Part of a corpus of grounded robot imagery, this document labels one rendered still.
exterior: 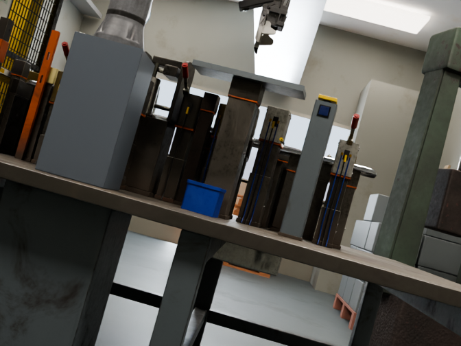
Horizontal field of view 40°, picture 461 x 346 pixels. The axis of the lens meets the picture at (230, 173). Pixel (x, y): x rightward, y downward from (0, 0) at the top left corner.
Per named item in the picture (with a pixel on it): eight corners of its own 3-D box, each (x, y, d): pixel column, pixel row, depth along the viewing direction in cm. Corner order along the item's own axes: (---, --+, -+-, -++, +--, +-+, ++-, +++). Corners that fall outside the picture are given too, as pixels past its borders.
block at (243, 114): (228, 220, 207) (265, 88, 209) (224, 219, 199) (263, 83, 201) (199, 211, 209) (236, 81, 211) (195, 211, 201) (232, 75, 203)
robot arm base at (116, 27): (136, 49, 178) (146, 15, 178) (85, 35, 179) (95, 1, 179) (146, 61, 193) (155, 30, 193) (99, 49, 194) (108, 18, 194)
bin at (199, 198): (219, 217, 198) (227, 190, 199) (213, 217, 188) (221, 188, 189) (186, 209, 200) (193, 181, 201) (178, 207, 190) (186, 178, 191)
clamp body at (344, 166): (332, 248, 218) (359, 147, 220) (332, 250, 207) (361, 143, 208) (311, 243, 220) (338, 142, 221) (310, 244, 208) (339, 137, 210)
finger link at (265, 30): (274, 39, 196) (279, 21, 202) (255, 33, 197) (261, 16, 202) (272, 47, 199) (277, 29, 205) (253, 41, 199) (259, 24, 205)
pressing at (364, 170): (373, 179, 242) (374, 175, 242) (377, 174, 220) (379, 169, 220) (48, 94, 266) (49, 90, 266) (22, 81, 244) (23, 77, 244)
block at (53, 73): (33, 163, 240) (61, 70, 242) (29, 162, 236) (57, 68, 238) (25, 160, 241) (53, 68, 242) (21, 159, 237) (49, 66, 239)
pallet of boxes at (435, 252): (444, 356, 527) (479, 217, 532) (349, 329, 532) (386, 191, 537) (408, 328, 650) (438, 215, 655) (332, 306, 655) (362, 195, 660)
